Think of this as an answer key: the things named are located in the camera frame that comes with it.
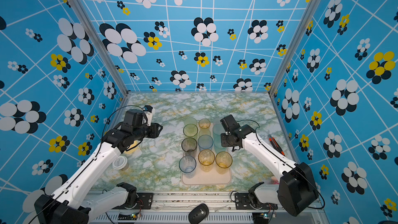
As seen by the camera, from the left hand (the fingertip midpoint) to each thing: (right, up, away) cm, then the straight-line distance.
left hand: (160, 126), depth 78 cm
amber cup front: (+24, -16, -2) cm, 29 cm away
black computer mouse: (+20, -38, -10) cm, 44 cm away
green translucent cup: (+15, -4, +11) cm, 19 cm away
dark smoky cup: (+14, -12, +8) cm, 20 cm away
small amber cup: (+23, -2, +21) cm, 31 cm away
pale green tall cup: (+13, 0, +27) cm, 30 cm away
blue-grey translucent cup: (+23, -9, +3) cm, 25 cm away
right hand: (+35, -9, +6) cm, 37 cm away
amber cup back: (+33, -20, +6) cm, 40 cm away
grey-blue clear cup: (+14, -20, +1) cm, 24 cm away
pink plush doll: (+57, -26, -3) cm, 63 cm away
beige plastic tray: (+25, -28, +3) cm, 37 cm away
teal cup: (+31, -4, +17) cm, 36 cm away
